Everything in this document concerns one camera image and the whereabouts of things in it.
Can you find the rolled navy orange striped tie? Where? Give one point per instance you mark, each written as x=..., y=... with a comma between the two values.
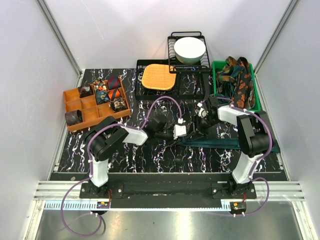
x=115, y=93

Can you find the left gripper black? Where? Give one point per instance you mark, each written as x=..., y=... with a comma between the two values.
x=177, y=141

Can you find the black wire tray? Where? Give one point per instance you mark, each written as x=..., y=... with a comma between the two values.
x=187, y=86

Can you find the brown teal patterned tie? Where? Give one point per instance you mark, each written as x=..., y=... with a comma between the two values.
x=227, y=77

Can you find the rolled colourful floral tie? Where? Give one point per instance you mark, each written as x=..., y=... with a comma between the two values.
x=101, y=86

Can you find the orange woven pot holder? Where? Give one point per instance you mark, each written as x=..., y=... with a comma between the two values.
x=158, y=77

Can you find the rolled dark floral tie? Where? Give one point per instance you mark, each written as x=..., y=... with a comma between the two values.
x=85, y=91

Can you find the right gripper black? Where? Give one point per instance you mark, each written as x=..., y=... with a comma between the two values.
x=197, y=125

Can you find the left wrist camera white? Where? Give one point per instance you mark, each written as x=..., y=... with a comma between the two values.
x=179, y=131

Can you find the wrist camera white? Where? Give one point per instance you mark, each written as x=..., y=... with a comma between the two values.
x=200, y=110
x=179, y=131

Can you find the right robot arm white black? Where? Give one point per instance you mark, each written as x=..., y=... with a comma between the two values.
x=255, y=138

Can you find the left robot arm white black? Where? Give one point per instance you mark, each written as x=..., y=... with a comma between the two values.
x=106, y=137

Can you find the navy tie orange flowers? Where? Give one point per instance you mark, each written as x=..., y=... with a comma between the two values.
x=244, y=95

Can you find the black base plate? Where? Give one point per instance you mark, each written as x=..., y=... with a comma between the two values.
x=167, y=191

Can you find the black wire dish rack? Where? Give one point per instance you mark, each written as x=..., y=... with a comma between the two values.
x=175, y=66

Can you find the brown blue tie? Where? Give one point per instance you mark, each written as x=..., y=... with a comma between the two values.
x=73, y=117

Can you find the dark green tie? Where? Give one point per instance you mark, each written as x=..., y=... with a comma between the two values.
x=200, y=141

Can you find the rolled beige patterned tie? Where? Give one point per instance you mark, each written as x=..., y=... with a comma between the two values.
x=119, y=104

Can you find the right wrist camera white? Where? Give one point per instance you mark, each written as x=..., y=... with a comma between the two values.
x=200, y=110

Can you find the orange wooden divided box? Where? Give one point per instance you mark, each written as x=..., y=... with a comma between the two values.
x=92, y=114

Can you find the rolled maroon striped tie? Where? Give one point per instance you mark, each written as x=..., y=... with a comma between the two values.
x=114, y=83

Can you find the rolled blue paisley tie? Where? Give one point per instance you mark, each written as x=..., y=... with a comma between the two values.
x=102, y=97

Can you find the white bowl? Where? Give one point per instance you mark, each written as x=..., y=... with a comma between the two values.
x=189, y=50

